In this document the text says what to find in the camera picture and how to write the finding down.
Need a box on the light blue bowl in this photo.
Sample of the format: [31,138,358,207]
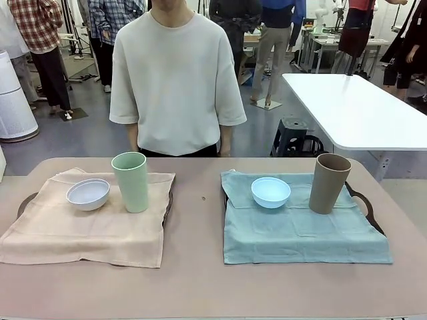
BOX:
[250,177,292,210]

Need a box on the person in blue plaid shirt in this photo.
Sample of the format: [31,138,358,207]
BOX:
[88,0,148,93]

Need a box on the person in black dress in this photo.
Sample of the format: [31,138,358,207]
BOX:
[380,0,427,91]

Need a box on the dark brown serving tray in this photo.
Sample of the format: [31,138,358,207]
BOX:
[221,181,388,238]
[16,181,175,268]

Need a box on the person in white shirt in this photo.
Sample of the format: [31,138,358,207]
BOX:
[0,0,40,104]

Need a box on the silver floor plate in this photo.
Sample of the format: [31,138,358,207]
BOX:
[250,99,283,109]

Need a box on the white bowl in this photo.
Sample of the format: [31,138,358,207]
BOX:
[65,179,111,212]

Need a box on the person's right forearm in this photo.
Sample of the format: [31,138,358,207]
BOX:
[127,121,141,153]

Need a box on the person in blue top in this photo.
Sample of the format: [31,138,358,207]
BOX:
[250,0,307,108]

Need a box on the blue cloth mat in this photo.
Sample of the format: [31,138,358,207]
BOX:
[220,170,394,266]

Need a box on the beige cloth mat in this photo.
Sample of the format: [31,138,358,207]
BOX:
[0,167,177,269]

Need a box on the white air purifier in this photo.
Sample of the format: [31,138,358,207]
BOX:
[0,49,40,144]

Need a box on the tall green cup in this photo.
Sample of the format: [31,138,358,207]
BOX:
[111,151,148,214]

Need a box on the person in dark jacket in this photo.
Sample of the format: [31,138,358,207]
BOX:
[209,0,263,77]

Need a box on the dark green plastic stool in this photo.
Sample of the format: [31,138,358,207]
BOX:
[270,116,310,158]

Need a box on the black pole on table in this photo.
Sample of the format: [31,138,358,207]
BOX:
[346,49,356,77]

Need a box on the white side table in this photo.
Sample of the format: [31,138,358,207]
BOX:
[282,73,427,183]

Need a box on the person's left forearm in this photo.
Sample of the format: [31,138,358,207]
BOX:
[218,125,232,158]

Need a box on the person in cream sweater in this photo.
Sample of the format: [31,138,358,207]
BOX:
[109,6,248,158]

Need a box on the black floor plate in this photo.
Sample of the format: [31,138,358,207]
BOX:
[58,107,89,121]

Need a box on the tall brown cup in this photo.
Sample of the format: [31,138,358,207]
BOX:
[308,153,352,215]

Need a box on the person in red plaid shirt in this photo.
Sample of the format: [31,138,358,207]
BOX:
[6,0,73,116]

